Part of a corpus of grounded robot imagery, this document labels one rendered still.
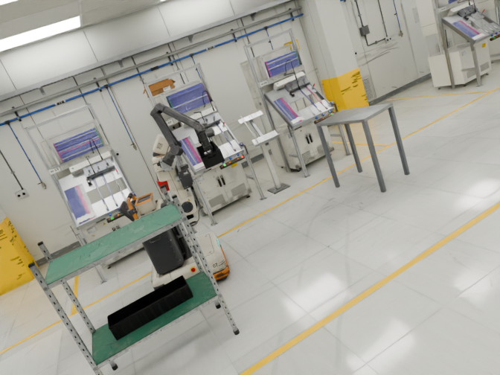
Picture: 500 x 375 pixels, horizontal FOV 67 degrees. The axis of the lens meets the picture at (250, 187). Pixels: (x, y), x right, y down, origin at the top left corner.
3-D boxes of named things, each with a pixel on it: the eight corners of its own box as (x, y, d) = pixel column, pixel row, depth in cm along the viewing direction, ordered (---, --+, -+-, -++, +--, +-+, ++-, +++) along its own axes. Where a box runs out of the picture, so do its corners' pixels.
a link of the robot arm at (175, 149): (151, 112, 321) (146, 110, 312) (164, 103, 319) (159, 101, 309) (177, 158, 317) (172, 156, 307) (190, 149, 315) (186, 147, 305)
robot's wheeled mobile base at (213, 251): (161, 307, 332) (149, 284, 324) (162, 274, 392) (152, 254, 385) (232, 275, 338) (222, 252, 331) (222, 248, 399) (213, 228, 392)
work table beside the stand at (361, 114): (384, 192, 391) (364, 119, 367) (335, 187, 450) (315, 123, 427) (410, 173, 411) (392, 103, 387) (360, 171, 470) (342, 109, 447)
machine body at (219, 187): (254, 196, 530) (237, 155, 512) (209, 218, 510) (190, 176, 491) (236, 188, 589) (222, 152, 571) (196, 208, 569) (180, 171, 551)
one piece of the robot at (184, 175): (180, 191, 329) (170, 169, 323) (178, 184, 356) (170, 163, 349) (197, 184, 331) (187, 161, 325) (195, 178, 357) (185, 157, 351)
